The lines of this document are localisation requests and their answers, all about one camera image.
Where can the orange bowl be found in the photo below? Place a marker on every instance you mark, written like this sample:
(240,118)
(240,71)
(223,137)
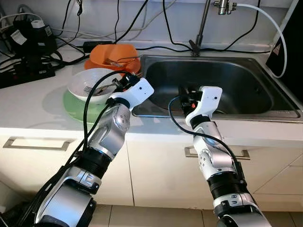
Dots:
(102,54)

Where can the black power adapter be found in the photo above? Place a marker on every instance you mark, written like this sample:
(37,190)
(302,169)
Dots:
(92,46)

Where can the orange plate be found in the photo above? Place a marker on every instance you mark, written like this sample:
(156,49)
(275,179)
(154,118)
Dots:
(89,64)

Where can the stainless steel sink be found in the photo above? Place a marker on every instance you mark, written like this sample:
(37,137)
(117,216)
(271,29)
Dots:
(227,85)

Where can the black power strip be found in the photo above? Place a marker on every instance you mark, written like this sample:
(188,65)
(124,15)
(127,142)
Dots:
(23,75)

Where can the black charger device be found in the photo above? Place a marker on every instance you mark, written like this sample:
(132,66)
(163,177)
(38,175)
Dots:
(33,42)

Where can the green plate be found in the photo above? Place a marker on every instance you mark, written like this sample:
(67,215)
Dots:
(75,111)

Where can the white cabinet door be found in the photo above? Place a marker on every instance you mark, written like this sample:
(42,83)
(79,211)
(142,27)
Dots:
(47,175)
(156,175)

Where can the white drawer front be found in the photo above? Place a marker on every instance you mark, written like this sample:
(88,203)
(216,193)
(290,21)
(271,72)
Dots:
(291,182)
(284,202)

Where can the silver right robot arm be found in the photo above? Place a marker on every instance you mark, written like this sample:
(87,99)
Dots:
(215,161)

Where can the white bowl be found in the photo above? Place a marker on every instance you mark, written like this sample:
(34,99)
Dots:
(78,85)

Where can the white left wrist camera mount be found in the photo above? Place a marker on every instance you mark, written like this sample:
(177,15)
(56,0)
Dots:
(139,90)

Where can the metal fork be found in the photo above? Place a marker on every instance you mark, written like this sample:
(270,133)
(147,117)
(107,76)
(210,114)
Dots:
(90,88)

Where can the black glossy appliance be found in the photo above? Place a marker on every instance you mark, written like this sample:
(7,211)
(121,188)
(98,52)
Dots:
(291,47)

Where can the silver faucet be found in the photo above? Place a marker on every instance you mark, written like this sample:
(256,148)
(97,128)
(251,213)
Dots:
(201,28)

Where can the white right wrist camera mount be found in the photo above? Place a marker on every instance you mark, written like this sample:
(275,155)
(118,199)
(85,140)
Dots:
(208,99)

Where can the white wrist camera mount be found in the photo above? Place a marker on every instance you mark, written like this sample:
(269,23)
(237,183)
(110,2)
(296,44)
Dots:
(208,99)
(139,90)

